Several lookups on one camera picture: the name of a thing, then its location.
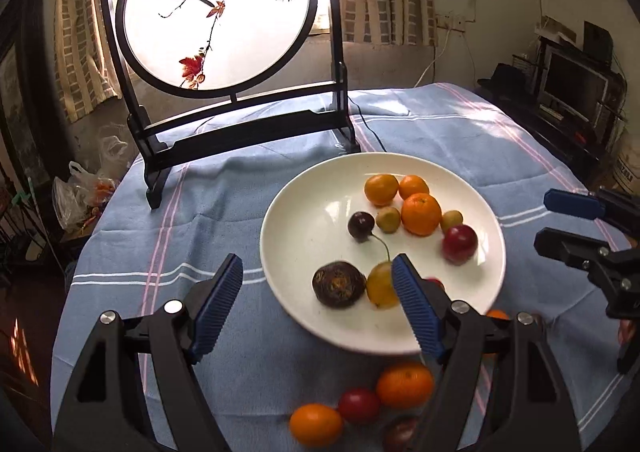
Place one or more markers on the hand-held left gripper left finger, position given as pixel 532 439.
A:
pixel 215 312

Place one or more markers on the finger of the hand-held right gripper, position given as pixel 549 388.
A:
pixel 572 203
pixel 565 242

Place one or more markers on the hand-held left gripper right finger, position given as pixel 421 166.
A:
pixel 415 304

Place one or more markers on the small red fruit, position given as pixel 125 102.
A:
pixel 436 283

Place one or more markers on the yellow round fruit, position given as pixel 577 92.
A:
pixel 381 289

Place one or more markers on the red plum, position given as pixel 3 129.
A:
pixel 460 244

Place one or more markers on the dark brown water chestnut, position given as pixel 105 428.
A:
pixel 339 284

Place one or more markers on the small green yellow fruit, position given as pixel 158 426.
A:
pixel 451 220
pixel 388 219

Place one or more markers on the orange mandarin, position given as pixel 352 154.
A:
pixel 421 214
pixel 497 315
pixel 405 385

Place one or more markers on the dark red cherry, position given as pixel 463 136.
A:
pixel 361 225

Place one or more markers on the orange kumquat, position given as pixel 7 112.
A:
pixel 413 186
pixel 316 424
pixel 381 189

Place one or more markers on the white round plate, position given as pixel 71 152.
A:
pixel 310 212

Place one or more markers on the black media desk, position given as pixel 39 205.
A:
pixel 560 137

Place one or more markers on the white bucket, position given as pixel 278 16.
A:
pixel 627 157

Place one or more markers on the blue striped tablecloth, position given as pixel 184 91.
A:
pixel 240 212

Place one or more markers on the red tomato on cloth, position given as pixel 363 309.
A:
pixel 359 405

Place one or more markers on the computer monitor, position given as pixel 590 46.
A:
pixel 570 84

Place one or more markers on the dark purple plum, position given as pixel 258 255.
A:
pixel 400 434

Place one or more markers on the black hat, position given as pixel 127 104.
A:
pixel 502 77

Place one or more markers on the black speaker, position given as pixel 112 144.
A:
pixel 597 42

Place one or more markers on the plastic bag with groceries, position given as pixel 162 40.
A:
pixel 75 199

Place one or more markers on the clear plastic bag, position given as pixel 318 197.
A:
pixel 115 147

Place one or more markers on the bird painting table screen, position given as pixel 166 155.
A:
pixel 215 22

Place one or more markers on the dark framed picture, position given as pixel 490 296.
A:
pixel 20 97

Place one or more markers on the white wall socket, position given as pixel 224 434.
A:
pixel 450 22

